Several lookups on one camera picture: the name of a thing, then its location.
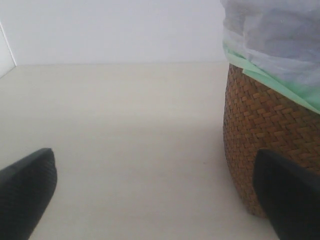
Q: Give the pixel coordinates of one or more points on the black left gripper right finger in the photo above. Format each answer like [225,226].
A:
[289,194]

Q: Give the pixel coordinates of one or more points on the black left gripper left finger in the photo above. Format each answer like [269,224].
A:
[26,189]

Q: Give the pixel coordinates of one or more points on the woven wicker waste basket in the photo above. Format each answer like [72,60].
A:
[257,117]

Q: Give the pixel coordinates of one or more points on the white green plastic bin liner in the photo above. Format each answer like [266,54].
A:
[277,43]

